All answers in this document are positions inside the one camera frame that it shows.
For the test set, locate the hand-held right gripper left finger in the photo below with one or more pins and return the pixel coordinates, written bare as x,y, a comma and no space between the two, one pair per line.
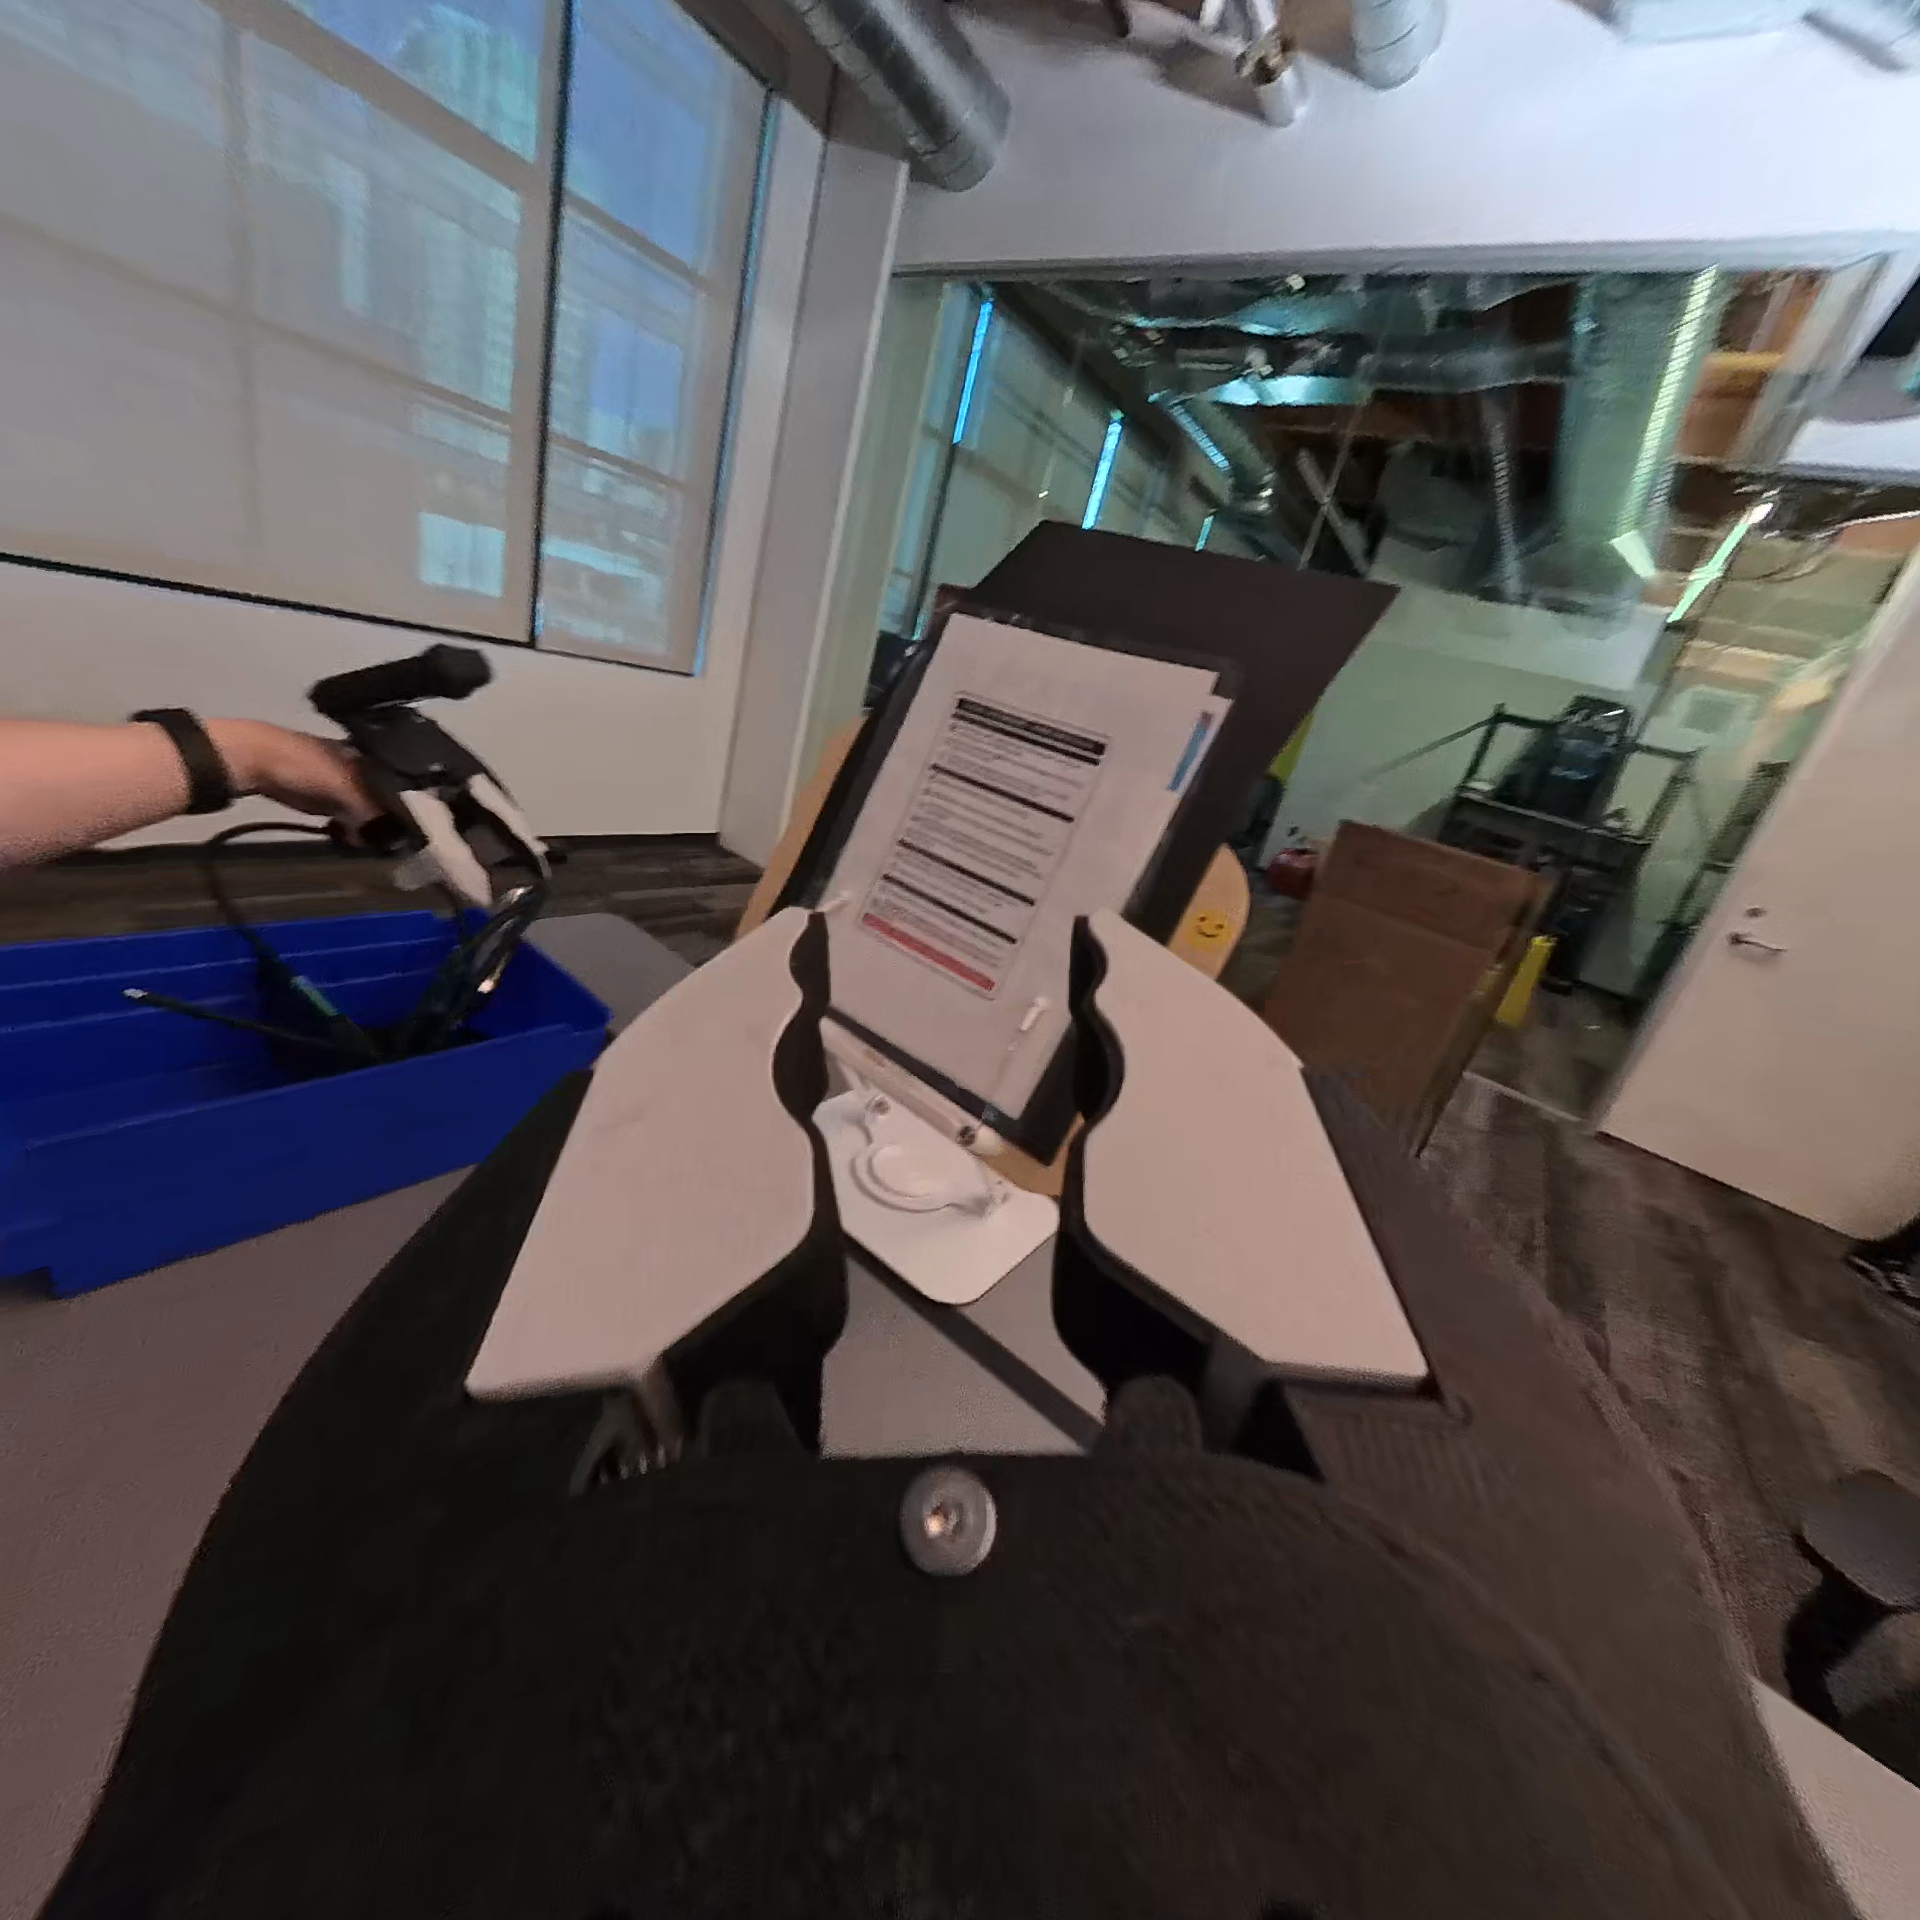
663,1201

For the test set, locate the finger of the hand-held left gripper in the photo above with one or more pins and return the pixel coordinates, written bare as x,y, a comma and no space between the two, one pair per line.
451,850
505,822

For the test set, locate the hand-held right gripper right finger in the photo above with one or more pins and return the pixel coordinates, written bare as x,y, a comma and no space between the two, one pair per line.
1228,1201

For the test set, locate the blue plastic storage bin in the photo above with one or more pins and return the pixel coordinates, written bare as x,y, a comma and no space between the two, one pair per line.
229,1143

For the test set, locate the person's left forearm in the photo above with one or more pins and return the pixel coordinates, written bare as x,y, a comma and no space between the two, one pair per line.
76,787

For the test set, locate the person's left hand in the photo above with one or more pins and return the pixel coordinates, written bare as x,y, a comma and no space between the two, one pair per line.
308,770

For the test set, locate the black wristband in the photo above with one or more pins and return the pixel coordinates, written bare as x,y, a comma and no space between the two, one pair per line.
189,759

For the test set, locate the brown cardboard box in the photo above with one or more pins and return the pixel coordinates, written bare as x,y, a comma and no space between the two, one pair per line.
1393,960

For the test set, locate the red canister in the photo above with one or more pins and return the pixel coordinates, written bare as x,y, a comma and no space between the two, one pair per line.
1300,873

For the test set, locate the yellow plastic object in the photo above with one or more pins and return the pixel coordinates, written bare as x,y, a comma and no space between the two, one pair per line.
1526,982

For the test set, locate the window with roller blind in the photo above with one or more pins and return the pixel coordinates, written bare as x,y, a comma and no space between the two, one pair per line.
305,303

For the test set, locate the instruction sheet sign stand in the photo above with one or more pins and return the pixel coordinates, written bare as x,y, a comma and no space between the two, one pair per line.
990,783

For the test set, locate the metal storage rack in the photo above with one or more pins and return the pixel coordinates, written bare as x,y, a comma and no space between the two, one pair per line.
1574,843

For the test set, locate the white door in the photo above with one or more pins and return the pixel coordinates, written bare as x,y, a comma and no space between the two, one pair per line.
1768,1049

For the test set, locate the black office chair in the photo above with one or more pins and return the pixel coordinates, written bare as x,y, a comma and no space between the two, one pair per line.
1865,1605

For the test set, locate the silver spiral duct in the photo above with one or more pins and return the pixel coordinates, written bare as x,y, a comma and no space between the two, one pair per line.
915,87

